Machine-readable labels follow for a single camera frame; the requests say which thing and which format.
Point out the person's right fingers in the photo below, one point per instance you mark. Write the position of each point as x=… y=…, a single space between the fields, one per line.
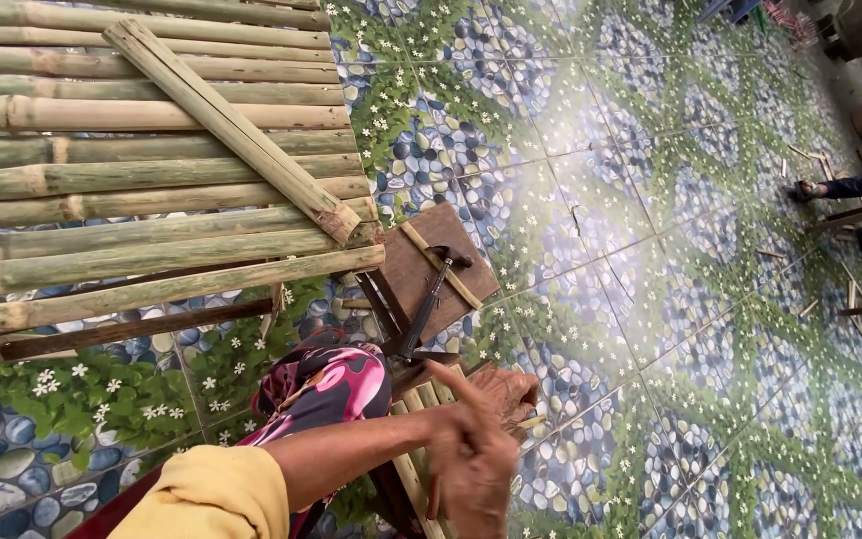
x=527 y=397

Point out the yellow sleeve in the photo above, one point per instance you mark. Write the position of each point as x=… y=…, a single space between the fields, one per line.
x=206 y=498

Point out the thin bamboo stick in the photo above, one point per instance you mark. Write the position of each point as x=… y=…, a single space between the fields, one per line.
x=468 y=296

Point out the dark wooden frame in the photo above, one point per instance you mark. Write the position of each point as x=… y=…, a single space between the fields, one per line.
x=390 y=498

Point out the blue plastic object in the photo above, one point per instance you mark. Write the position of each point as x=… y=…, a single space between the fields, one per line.
x=730 y=7

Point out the dark wooden rail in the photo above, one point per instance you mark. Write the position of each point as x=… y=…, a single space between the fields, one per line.
x=139 y=328

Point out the black hammer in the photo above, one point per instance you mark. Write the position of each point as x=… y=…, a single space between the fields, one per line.
x=427 y=303

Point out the person's right hand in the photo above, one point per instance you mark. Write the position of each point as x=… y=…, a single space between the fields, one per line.
x=509 y=393

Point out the bundle of split bamboo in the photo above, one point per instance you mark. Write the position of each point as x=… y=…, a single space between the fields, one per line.
x=236 y=131

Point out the row of bamboo slats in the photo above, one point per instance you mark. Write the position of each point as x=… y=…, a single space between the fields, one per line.
x=102 y=112

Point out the pink floral trousers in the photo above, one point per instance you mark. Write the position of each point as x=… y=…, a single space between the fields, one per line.
x=326 y=389

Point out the small bamboo peg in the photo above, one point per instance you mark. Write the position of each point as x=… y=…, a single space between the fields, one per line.
x=532 y=421

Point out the person's left hand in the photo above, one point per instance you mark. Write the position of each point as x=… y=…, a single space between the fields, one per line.
x=476 y=464

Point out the scattered bamboo offcuts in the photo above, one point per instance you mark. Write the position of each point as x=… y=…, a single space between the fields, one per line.
x=854 y=296

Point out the panel of bamboo strips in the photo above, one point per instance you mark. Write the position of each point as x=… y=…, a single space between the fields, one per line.
x=412 y=449

